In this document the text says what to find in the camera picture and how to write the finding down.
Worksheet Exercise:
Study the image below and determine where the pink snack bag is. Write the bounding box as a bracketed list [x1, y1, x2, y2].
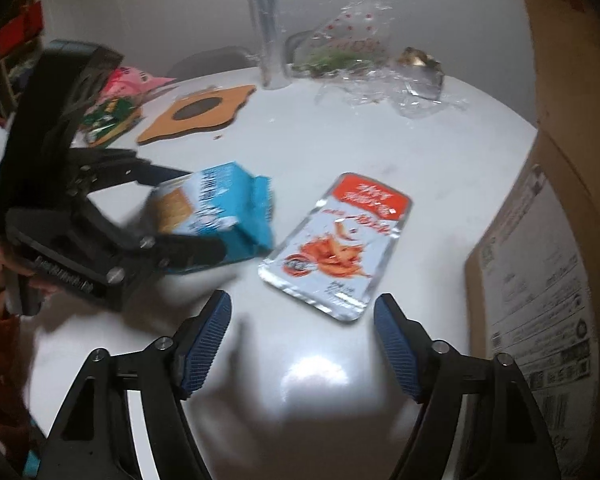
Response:
[98, 66, 174, 102]

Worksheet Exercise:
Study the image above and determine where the cardboard box with label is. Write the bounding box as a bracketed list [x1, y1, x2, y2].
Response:
[465, 0, 600, 479]

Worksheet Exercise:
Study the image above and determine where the red silver fish snack pouch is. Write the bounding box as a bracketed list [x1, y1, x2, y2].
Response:
[258, 172, 412, 323]

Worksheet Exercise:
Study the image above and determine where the orange cork coaster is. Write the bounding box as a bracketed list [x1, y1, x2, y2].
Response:
[136, 84, 257, 145]

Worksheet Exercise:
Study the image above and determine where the clear polka dot wrapper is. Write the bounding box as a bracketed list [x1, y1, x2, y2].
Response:
[291, 0, 393, 78]

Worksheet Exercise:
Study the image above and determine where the grey chair left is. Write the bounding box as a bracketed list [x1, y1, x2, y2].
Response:
[166, 46, 258, 80]

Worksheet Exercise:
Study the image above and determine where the blue cracker package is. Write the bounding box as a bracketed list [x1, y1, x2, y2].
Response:
[146, 162, 274, 264]

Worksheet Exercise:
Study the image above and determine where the tall clear glass vase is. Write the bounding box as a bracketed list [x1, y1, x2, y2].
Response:
[248, 0, 290, 90]

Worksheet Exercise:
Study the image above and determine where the grey chair behind vase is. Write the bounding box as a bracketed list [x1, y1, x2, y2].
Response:
[285, 30, 320, 64]

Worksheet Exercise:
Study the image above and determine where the crumpled clear plastic wrap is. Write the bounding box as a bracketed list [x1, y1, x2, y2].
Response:
[316, 62, 469, 120]

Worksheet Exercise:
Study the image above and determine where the green snack bag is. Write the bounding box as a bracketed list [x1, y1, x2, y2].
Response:
[80, 98, 142, 148]

